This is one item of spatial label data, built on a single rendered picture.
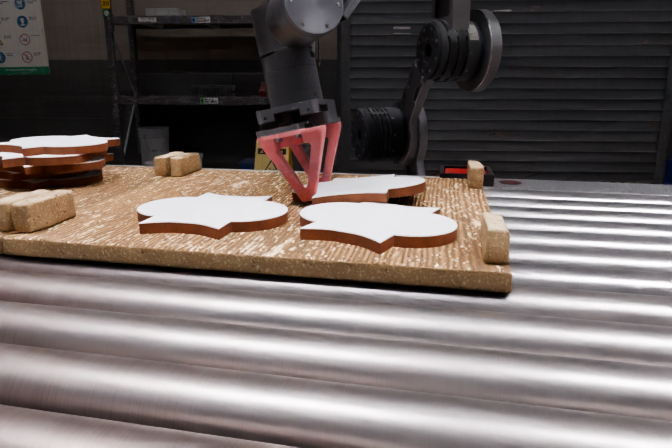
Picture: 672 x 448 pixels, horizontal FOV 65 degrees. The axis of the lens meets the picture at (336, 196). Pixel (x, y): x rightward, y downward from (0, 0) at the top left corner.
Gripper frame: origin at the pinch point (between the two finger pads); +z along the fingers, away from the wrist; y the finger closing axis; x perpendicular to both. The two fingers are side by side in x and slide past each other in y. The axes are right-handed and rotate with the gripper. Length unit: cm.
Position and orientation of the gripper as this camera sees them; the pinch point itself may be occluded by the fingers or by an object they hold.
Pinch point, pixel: (314, 187)
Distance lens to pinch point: 57.7
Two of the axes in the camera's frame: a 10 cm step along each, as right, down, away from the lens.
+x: -9.6, 1.7, 2.0
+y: 1.7, -1.7, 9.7
